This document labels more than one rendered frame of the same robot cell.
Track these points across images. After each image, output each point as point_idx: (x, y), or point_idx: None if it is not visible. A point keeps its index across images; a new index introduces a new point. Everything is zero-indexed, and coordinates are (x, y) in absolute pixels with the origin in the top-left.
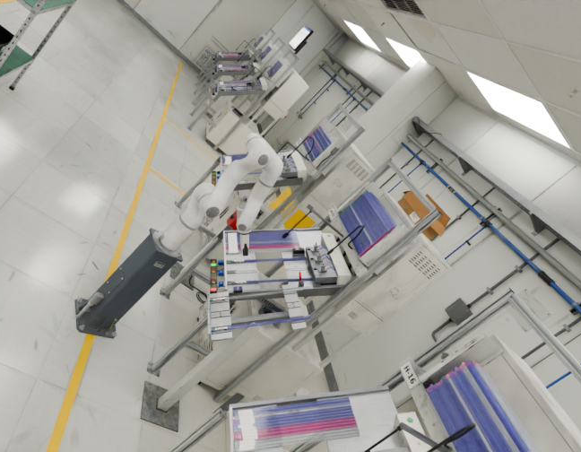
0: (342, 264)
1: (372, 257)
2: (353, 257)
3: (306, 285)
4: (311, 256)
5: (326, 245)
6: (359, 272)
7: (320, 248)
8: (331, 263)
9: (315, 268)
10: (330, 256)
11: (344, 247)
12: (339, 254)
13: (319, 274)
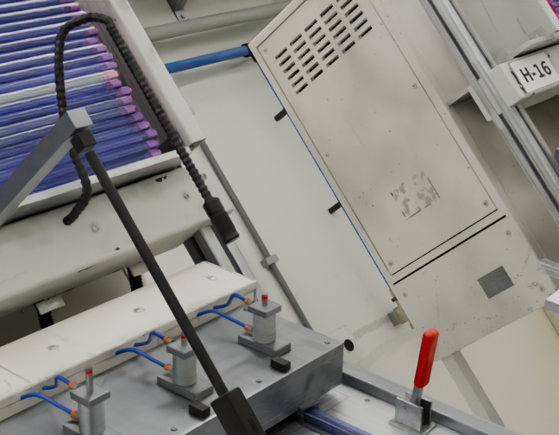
0: (145, 300)
1: (164, 111)
2: (131, 216)
3: (382, 414)
4: (177, 423)
5: None
6: (222, 188)
7: (65, 406)
8: (153, 349)
9: (284, 360)
10: (105, 354)
11: (36, 277)
12: (54, 334)
13: (305, 342)
